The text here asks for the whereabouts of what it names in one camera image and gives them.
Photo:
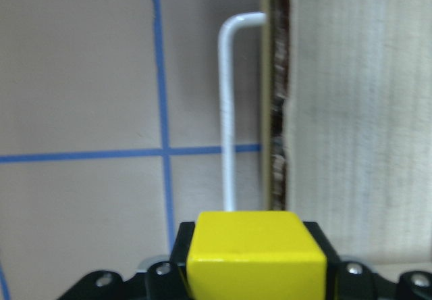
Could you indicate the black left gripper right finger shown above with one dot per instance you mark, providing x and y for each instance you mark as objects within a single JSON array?
[{"x": 333, "y": 259}]

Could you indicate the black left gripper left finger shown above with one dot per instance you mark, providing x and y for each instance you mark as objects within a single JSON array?
[{"x": 181, "y": 246}]

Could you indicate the yellow block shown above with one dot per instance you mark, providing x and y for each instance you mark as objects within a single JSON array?
[{"x": 254, "y": 255}]

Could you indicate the light wood drawer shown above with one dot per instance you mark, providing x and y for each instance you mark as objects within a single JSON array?
[{"x": 351, "y": 123}]

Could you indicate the white drawer handle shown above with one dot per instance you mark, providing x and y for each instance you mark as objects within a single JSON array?
[{"x": 225, "y": 58}]

